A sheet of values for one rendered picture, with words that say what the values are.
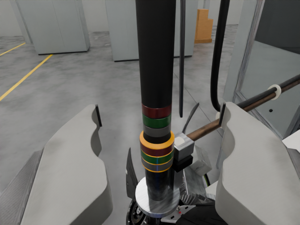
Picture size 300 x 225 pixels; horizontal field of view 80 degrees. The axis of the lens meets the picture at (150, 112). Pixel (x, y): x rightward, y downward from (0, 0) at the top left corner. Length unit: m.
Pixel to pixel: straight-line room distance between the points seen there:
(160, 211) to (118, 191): 1.80
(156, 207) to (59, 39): 7.54
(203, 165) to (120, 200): 1.38
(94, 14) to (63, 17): 5.13
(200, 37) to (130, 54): 3.65
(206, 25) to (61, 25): 5.52
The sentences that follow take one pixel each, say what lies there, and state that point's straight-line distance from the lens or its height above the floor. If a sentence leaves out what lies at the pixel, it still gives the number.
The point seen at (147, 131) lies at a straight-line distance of 0.20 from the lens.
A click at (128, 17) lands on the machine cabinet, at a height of 1.24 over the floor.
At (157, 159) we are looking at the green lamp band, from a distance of 0.22.
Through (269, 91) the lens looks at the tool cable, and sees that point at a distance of 0.43.
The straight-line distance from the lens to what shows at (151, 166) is 0.23.
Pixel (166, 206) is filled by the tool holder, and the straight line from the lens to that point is 0.30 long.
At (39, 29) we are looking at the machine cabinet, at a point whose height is 0.87.
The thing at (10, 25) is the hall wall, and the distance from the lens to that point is 13.89.
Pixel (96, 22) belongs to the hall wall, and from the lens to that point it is 12.52.
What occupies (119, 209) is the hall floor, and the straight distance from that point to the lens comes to 1.98.
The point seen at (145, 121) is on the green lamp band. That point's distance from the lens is 0.20.
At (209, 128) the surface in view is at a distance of 0.30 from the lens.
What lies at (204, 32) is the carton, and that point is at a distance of 8.54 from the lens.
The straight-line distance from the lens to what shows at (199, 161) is 0.76.
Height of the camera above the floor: 1.71
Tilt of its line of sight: 33 degrees down
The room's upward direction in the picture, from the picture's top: 2 degrees counter-clockwise
